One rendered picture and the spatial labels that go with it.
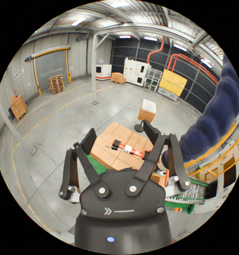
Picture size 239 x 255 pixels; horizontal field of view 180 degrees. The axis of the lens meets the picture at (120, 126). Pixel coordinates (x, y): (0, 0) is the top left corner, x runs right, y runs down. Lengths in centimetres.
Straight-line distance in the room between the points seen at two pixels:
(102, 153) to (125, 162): 47
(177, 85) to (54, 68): 1160
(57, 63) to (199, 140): 970
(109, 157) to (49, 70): 901
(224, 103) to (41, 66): 946
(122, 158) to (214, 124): 140
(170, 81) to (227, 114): 736
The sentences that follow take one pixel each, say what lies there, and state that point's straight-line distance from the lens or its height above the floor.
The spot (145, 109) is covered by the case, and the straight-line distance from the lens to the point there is 195.
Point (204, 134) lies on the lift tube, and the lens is 54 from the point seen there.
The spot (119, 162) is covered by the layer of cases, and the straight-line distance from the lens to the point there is 145.
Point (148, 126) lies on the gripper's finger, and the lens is 16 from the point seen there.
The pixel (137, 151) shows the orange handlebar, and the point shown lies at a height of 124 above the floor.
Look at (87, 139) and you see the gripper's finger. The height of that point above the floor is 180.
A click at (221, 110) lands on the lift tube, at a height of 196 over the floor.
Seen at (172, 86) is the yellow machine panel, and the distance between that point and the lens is 779.
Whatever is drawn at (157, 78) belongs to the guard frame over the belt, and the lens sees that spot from 774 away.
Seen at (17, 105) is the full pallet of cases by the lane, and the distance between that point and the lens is 680.
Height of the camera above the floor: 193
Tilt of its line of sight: 47 degrees down
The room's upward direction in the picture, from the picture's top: 11 degrees clockwise
